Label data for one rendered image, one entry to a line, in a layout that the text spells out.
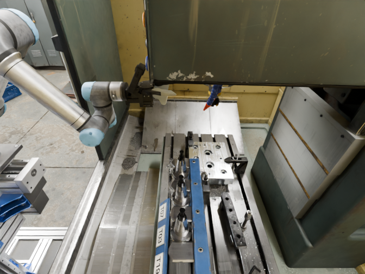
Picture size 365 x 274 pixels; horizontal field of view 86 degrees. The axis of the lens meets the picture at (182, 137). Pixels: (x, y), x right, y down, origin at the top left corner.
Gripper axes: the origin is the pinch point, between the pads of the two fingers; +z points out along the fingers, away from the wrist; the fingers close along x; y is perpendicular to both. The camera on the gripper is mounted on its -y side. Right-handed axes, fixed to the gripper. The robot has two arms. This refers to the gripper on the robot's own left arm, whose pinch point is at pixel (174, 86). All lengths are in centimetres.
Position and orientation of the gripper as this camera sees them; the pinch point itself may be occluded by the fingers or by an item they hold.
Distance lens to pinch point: 78.8
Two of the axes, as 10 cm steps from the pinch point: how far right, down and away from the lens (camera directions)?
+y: 0.0, 7.8, 6.3
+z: 10.0, 0.0, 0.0
